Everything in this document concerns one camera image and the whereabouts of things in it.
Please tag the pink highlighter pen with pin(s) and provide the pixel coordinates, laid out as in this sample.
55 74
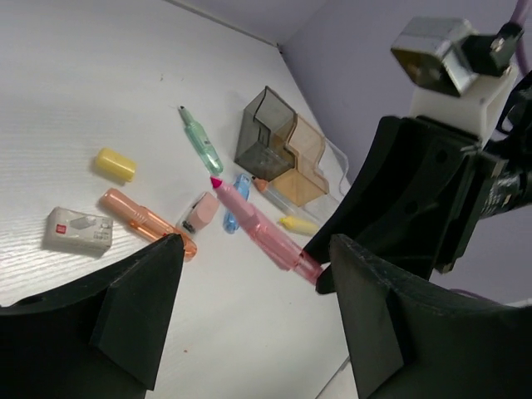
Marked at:
279 247

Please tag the clear plastic container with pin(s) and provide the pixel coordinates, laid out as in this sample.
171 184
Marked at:
318 210

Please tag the yellow highlighter pen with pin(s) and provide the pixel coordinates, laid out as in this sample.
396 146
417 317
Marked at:
297 225

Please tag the pink mini stapler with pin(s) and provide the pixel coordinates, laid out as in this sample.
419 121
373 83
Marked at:
199 214

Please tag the green highlighter pen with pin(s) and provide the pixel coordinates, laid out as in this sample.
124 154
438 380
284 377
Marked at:
201 142

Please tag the orange highlighter pen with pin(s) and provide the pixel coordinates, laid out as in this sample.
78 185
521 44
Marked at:
143 221

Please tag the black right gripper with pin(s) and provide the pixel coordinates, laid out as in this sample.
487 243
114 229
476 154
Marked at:
419 193

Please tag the yellow eraser block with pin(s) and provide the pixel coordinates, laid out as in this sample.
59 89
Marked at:
115 164

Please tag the blue highlighter pen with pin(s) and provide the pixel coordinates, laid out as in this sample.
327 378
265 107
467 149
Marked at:
239 195

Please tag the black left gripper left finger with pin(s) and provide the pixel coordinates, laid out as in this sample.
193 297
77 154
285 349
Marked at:
105 331

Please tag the smoky grey plastic container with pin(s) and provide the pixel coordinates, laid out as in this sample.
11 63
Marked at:
268 121

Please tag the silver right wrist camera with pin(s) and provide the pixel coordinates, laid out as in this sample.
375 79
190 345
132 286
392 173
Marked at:
463 78

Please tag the grey boxed eraser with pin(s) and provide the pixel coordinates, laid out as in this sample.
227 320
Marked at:
68 229

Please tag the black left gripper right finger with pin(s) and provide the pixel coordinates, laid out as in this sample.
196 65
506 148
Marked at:
409 338

